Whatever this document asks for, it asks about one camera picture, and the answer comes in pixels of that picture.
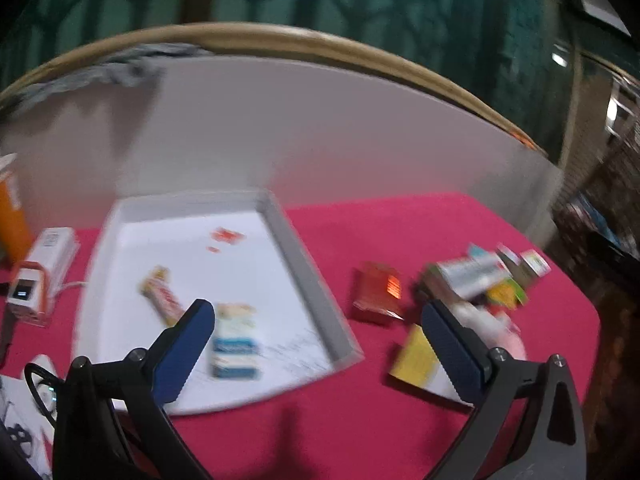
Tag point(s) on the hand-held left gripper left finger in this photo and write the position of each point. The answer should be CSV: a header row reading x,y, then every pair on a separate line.
x,y
185,350

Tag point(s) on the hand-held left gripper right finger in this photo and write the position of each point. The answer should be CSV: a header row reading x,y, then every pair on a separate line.
x,y
452,355

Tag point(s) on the yellow packet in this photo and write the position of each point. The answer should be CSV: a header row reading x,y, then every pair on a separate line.
x,y
415,360

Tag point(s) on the pink packet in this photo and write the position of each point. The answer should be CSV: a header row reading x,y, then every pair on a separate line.
x,y
495,332

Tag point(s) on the white cardboard tray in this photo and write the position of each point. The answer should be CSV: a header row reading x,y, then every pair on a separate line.
x,y
200,250

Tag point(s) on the blue white carton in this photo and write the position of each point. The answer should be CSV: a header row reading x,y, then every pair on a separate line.
x,y
235,345

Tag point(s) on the small white box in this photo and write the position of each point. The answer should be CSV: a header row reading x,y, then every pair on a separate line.
x,y
470,275

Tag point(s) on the green packet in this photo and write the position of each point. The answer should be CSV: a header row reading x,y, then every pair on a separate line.
x,y
507,294

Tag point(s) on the light blue box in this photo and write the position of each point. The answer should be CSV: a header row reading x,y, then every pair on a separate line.
x,y
482,251

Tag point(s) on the purple white box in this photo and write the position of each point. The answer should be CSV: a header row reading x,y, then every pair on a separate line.
x,y
535,265

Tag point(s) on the red tablecloth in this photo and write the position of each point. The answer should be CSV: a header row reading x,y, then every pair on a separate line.
x,y
325,435

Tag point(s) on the white orange device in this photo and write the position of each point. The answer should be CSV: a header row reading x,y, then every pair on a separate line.
x,y
42,270

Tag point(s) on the white paper sheet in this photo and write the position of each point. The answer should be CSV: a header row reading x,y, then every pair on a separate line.
x,y
22,410

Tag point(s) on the orange bottle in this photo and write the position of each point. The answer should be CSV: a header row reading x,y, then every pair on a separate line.
x,y
11,210

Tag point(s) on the orange tape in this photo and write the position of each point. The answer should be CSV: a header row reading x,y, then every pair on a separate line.
x,y
522,140

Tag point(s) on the white backdrop board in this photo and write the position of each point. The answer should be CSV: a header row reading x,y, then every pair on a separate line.
x,y
300,135

